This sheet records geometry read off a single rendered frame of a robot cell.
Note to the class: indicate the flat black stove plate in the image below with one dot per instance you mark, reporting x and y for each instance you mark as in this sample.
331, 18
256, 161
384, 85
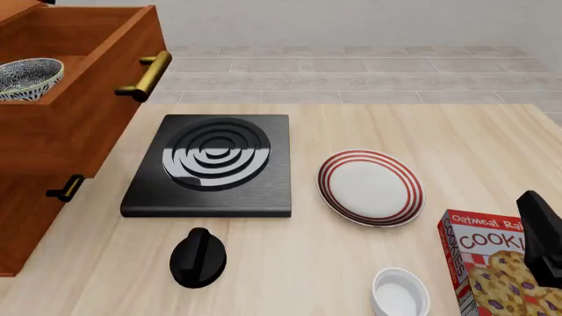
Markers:
145, 194

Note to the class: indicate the small white ramekin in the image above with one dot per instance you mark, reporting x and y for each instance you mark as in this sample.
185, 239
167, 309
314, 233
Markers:
399, 294

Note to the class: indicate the white plate with red rings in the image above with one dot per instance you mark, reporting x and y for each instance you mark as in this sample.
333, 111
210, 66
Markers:
369, 191

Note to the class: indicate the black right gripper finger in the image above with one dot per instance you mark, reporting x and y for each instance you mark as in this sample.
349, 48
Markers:
542, 224

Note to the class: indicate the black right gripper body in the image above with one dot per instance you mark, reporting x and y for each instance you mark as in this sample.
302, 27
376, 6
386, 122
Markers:
549, 271

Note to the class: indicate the wooden cabinet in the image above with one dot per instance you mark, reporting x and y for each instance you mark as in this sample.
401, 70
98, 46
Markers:
26, 224

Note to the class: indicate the black white patterned bowl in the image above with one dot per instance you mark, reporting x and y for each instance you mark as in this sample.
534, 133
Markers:
27, 74

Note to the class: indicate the round black stove knob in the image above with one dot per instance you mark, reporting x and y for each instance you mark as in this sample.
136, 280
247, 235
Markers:
197, 260

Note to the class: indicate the red cookies box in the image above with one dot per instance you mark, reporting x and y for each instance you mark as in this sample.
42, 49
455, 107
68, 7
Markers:
487, 245

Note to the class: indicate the open wooden drawer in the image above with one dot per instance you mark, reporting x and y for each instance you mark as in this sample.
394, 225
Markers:
88, 115

